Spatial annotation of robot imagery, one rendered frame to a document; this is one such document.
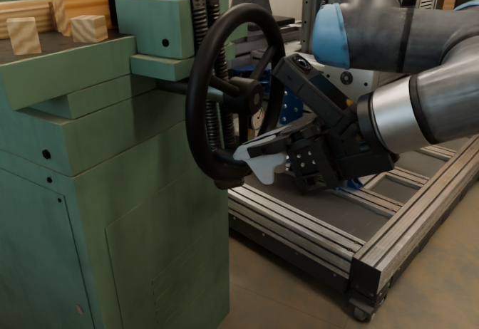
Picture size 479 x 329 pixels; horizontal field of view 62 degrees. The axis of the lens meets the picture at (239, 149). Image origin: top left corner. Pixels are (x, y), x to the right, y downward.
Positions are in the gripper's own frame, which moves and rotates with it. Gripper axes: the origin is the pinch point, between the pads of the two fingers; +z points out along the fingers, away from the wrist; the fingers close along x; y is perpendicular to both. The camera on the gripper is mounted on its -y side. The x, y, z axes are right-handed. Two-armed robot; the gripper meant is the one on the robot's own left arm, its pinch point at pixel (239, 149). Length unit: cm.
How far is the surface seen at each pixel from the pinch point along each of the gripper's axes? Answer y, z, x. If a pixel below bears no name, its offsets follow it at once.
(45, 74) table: -20.4, 15.4, -11.5
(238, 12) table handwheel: -17.4, -4.2, 7.8
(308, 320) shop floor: 67, 39, 43
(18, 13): -33.2, 26.0, -4.1
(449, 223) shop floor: 82, 11, 120
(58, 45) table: -24.3, 17.4, -6.3
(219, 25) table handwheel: -16.5, -3.1, 3.6
